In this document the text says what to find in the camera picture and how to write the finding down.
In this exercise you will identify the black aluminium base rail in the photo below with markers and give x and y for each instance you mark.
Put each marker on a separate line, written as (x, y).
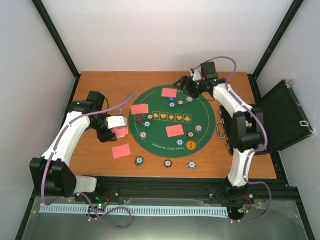
(209, 190)

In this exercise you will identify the teal poker chip stack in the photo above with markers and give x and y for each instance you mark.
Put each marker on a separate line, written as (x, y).
(139, 161)

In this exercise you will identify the light blue cable duct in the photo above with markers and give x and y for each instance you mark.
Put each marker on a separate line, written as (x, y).
(138, 210)

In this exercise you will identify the round green poker mat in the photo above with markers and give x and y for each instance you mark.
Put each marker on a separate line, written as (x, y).
(190, 114)

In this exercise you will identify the black triangular dealer button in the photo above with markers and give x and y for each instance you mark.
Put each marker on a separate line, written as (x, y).
(139, 119)

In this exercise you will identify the red card bottom mat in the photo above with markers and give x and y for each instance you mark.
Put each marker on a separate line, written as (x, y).
(174, 130)

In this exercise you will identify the red card top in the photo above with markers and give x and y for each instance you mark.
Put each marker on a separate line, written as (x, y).
(169, 92)

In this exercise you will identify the black frame post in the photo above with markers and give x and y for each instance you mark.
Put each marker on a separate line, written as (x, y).
(49, 24)
(279, 33)

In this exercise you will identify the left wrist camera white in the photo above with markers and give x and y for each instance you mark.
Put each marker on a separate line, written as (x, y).
(116, 122)

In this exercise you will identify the blue round blind button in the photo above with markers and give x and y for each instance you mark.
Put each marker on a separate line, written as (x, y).
(171, 99)

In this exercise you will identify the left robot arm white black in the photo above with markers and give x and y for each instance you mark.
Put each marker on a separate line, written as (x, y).
(50, 173)

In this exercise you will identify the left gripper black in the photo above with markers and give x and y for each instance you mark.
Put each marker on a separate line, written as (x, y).
(107, 136)

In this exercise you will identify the right black frame post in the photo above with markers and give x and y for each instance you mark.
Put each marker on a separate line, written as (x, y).
(279, 33)

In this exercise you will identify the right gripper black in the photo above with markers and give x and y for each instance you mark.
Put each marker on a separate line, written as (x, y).
(186, 88)

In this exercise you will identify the black poker case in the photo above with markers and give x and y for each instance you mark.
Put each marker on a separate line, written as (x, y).
(284, 120)

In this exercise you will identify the orange round blind button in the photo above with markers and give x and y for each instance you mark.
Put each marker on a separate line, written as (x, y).
(191, 145)

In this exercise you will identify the red playing card deck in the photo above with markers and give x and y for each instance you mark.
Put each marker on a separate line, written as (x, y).
(120, 132)

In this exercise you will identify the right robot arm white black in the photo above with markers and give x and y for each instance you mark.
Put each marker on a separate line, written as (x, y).
(247, 134)

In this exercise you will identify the left black frame post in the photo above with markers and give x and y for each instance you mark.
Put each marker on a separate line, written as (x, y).
(49, 24)

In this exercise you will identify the blue white chip stack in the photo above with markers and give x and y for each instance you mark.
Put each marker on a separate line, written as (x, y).
(191, 164)

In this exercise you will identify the metal front plate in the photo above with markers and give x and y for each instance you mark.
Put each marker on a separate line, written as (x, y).
(279, 220)

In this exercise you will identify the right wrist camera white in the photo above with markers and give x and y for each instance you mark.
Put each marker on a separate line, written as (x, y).
(195, 75)

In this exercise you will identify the brown poker chip stack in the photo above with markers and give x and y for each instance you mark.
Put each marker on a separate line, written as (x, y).
(167, 163)

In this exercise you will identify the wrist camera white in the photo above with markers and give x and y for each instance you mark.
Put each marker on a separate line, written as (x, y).
(116, 122)
(195, 75)

